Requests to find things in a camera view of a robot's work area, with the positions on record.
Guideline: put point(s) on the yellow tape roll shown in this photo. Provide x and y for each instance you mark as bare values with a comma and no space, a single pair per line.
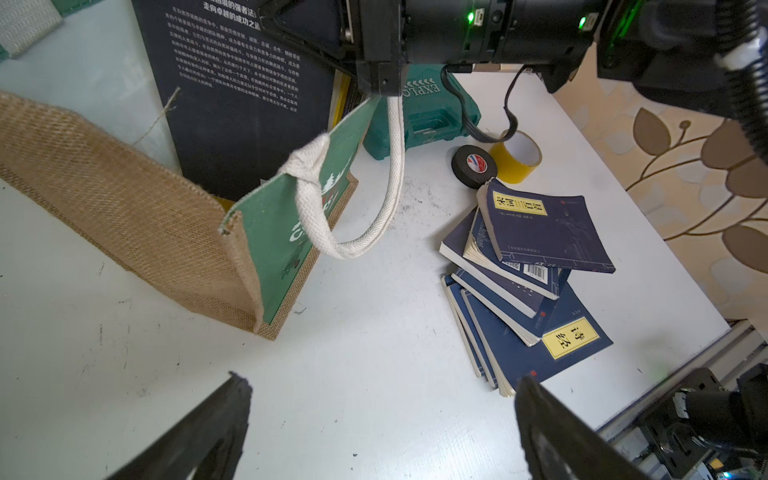
516,158

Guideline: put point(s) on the green plastic tool case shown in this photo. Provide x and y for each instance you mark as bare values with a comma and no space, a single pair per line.
431,113

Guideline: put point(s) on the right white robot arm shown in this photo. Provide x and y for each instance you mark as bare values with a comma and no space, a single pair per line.
706,56

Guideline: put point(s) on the black tape roll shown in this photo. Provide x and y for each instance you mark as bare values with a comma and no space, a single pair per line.
473,166

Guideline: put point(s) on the navy blue book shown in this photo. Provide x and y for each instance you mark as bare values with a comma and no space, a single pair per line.
516,292
568,335
531,228

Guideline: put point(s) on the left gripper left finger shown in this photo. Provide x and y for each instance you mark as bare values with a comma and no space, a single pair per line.
206,444

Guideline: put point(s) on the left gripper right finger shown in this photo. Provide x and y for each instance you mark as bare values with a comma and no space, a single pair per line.
559,445

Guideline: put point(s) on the black cover book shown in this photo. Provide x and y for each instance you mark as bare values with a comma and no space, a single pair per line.
240,101

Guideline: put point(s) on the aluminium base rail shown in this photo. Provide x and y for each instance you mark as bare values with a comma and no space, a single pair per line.
703,416

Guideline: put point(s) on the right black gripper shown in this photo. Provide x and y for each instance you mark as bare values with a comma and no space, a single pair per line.
363,39

